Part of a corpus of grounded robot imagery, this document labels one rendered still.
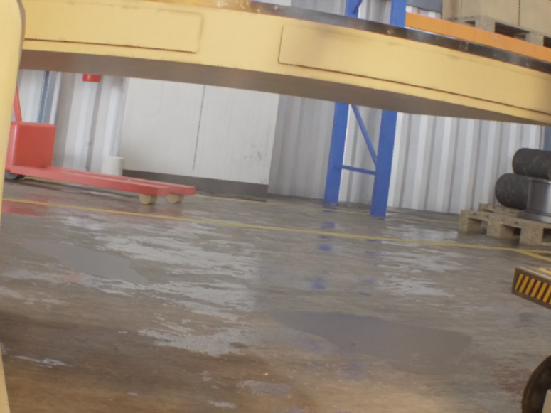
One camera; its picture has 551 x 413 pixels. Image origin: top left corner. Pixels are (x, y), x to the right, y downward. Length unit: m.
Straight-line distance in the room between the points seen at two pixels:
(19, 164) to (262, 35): 5.08
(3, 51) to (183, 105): 7.45
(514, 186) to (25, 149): 4.22
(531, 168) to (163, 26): 7.31
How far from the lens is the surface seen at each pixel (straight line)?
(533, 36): 8.60
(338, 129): 8.73
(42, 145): 7.09
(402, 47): 1.96
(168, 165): 8.17
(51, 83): 7.74
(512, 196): 8.94
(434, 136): 9.52
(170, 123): 8.16
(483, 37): 8.17
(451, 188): 9.61
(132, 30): 1.82
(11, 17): 0.75
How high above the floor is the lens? 0.50
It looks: 3 degrees down
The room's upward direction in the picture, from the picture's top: 7 degrees clockwise
